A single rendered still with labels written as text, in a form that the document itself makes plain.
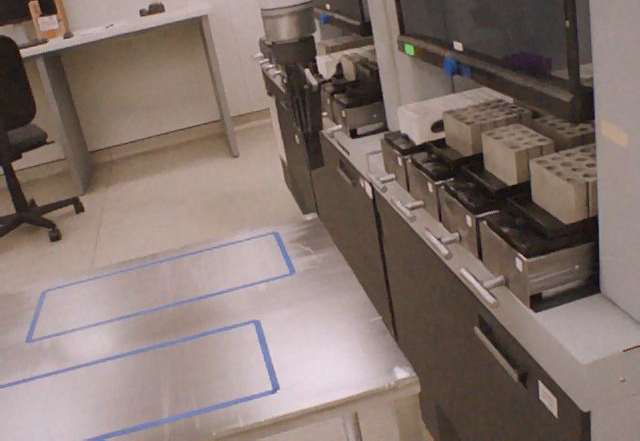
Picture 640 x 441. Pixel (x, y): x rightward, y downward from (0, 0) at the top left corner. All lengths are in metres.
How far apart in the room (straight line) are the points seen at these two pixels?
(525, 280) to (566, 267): 0.06
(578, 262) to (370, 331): 0.30
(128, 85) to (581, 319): 4.15
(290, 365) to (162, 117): 4.17
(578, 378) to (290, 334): 0.33
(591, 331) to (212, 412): 0.44
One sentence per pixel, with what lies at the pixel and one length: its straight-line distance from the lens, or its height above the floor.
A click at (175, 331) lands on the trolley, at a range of 0.83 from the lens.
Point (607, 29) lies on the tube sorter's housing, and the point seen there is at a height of 1.07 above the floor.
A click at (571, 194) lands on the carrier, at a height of 0.87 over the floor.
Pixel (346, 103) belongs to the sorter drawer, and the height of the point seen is 0.82.
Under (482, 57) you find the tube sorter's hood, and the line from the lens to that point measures 1.04.
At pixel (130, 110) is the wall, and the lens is 4.81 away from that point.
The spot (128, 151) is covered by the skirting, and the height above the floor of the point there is 0.03.
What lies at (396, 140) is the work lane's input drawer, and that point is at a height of 0.82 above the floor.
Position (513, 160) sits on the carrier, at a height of 0.87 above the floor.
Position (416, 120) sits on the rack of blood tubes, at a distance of 1.27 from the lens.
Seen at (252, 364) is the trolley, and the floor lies 0.82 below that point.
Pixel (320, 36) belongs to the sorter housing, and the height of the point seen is 0.89.
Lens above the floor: 1.22
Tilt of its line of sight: 22 degrees down
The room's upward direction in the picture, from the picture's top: 11 degrees counter-clockwise
